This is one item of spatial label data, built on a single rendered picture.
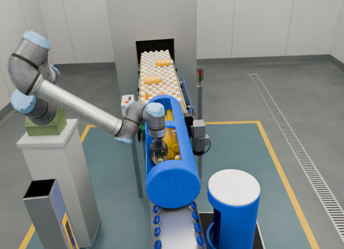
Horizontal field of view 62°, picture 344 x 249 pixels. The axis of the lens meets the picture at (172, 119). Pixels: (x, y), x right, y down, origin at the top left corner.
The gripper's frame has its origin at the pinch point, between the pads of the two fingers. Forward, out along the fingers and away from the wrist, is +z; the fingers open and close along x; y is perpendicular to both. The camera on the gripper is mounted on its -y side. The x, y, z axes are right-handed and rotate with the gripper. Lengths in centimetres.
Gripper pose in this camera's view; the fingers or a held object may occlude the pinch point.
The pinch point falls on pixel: (160, 161)
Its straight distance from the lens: 165.7
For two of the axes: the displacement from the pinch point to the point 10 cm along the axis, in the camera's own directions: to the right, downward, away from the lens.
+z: 0.5, 8.6, 5.0
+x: 9.9, -0.9, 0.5
